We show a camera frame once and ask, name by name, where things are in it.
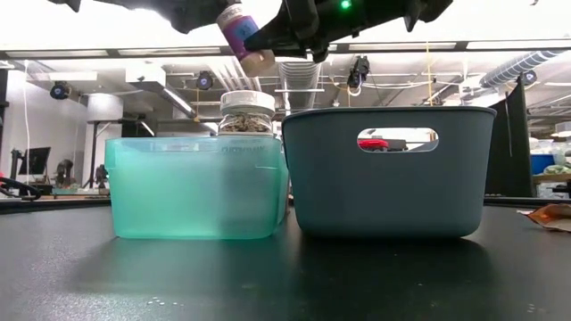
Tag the black computer monitor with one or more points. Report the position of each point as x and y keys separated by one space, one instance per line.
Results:
x=35 y=160

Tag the black aluminium table frame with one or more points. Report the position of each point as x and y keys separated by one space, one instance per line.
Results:
x=67 y=204

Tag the white ceiling duct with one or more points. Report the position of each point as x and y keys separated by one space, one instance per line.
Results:
x=145 y=76

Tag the striped ceiling duct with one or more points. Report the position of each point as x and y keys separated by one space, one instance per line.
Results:
x=513 y=69

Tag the black hanging ceiling device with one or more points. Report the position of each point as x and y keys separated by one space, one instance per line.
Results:
x=359 y=71

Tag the black ceiling camera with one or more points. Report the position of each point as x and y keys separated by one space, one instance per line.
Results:
x=528 y=76
x=59 y=90
x=204 y=80

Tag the wooden top cart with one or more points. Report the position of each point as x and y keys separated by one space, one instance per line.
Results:
x=553 y=178

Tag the pile of soft bags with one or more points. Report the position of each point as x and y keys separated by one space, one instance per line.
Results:
x=557 y=167

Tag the orange spice packet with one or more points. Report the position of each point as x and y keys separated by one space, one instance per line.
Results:
x=553 y=216

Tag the blue storage bin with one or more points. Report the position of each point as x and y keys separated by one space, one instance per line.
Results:
x=540 y=164

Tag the black panel divider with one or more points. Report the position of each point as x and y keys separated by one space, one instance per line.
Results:
x=508 y=147

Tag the purple label spice jar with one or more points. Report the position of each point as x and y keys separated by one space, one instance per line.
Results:
x=241 y=35

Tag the silver flexible duct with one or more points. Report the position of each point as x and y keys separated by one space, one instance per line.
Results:
x=299 y=84

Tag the blue-grey plastic bin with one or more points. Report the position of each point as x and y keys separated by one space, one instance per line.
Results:
x=388 y=191

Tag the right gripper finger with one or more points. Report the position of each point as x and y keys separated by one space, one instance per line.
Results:
x=285 y=40
x=178 y=13

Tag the teal translucent plastic bin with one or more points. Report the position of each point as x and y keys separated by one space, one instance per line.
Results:
x=178 y=191

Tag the black table mat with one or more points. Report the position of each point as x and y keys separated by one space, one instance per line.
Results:
x=285 y=276

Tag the white lid seasoning jar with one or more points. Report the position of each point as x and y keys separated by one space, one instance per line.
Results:
x=247 y=111

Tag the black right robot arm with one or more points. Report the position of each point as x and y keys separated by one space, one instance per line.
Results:
x=383 y=11

